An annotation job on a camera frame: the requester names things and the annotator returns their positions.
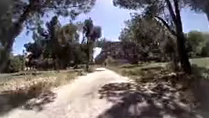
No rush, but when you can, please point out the stone building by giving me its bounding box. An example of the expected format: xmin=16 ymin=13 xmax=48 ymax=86
xmin=93 ymin=39 xmax=134 ymax=65

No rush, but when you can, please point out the dry grass ground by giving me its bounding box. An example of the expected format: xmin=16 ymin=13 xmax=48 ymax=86
xmin=107 ymin=59 xmax=209 ymax=96
xmin=0 ymin=65 xmax=95 ymax=100

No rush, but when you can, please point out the group of trees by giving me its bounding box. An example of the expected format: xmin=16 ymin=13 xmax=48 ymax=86
xmin=4 ymin=14 xmax=105 ymax=74
xmin=117 ymin=11 xmax=209 ymax=65

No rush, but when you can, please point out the green grass field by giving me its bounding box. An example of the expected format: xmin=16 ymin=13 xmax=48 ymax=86
xmin=188 ymin=55 xmax=209 ymax=72

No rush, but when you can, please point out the pale dirt path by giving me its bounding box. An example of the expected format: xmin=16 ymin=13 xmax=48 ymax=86
xmin=0 ymin=64 xmax=209 ymax=118

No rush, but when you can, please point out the large pine tree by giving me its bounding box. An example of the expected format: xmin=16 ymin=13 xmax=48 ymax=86
xmin=0 ymin=0 xmax=100 ymax=86
xmin=111 ymin=0 xmax=209 ymax=78

